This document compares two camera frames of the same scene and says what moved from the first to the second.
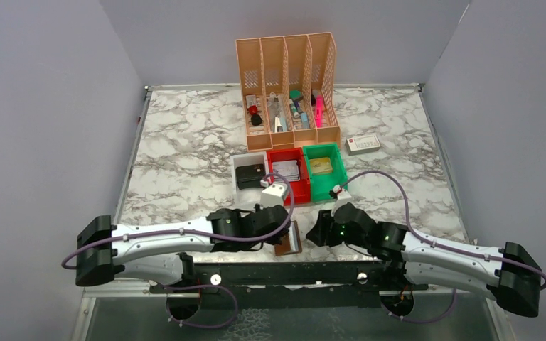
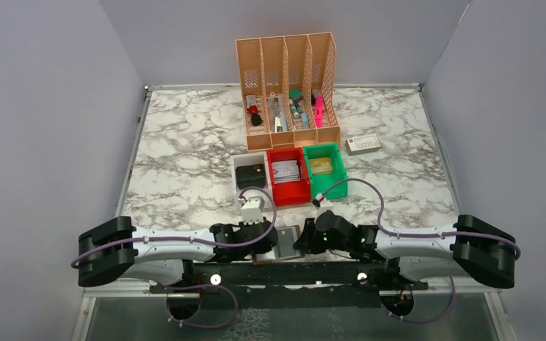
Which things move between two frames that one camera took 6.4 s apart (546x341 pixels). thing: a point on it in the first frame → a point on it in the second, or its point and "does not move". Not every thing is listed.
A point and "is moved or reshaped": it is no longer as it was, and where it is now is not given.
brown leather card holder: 290,242 is moved or reshaped
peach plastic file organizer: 288,84 does not move
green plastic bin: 322,184 does not move
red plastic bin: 301,189 does not move
